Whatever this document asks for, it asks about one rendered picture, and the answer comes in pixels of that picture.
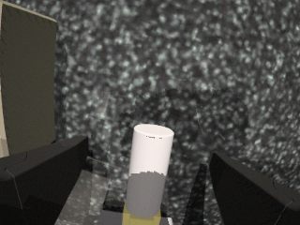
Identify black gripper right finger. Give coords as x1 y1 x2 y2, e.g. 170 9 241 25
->
209 151 300 225

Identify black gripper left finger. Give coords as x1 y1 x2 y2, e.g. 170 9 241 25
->
0 135 89 225

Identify white rectangular block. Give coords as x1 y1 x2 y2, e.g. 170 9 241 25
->
97 210 173 225

